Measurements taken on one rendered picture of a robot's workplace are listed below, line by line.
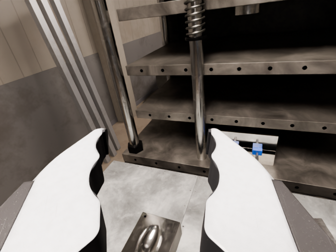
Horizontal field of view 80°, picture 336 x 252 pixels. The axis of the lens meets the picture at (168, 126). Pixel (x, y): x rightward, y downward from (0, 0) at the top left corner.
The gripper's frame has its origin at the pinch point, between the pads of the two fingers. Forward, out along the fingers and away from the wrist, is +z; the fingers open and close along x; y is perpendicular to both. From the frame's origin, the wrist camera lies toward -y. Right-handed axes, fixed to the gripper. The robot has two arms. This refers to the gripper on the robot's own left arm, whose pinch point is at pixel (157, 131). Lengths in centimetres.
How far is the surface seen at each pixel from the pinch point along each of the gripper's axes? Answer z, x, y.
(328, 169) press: 59, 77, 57
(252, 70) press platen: 71, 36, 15
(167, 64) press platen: 86, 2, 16
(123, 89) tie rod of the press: 89, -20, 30
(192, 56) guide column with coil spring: 76, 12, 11
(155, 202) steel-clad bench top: 49, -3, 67
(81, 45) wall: 265, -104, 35
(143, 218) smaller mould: 37, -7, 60
